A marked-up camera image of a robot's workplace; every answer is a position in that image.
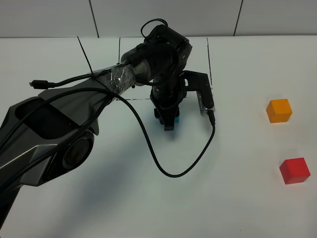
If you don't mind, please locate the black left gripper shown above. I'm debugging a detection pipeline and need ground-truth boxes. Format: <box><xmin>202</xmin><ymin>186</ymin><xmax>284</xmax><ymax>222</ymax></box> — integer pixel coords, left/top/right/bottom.
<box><xmin>150</xmin><ymin>71</ymin><xmax>186</xmax><ymax>131</ymax></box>

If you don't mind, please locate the blue block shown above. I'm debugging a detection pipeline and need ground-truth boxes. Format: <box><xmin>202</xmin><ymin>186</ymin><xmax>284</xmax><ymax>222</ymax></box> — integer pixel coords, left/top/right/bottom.
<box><xmin>174</xmin><ymin>112</ymin><xmax>180</xmax><ymax>123</ymax></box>

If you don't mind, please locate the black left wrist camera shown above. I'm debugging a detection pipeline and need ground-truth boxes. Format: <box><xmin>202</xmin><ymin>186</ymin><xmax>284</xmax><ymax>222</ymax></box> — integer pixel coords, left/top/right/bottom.
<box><xmin>182</xmin><ymin>70</ymin><xmax>214</xmax><ymax>116</ymax></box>

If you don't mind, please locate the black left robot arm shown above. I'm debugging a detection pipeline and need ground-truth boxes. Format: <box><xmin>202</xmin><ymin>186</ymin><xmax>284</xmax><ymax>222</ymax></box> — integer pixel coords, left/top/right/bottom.
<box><xmin>0</xmin><ymin>24</ymin><xmax>192</xmax><ymax>222</ymax></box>

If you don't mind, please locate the red block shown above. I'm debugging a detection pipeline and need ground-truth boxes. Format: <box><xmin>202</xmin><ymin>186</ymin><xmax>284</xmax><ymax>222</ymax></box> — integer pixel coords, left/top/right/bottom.
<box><xmin>279</xmin><ymin>158</ymin><xmax>311</xmax><ymax>184</ymax></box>

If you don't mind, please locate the orange block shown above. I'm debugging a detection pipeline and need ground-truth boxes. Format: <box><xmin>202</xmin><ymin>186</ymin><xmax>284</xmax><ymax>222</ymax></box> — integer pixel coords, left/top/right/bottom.
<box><xmin>266</xmin><ymin>99</ymin><xmax>293</xmax><ymax>123</ymax></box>

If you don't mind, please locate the black left camera cable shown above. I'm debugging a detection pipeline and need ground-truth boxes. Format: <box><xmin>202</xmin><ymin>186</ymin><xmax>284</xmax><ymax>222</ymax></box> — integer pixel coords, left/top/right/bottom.
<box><xmin>28</xmin><ymin>79</ymin><xmax>217</xmax><ymax>178</ymax></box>

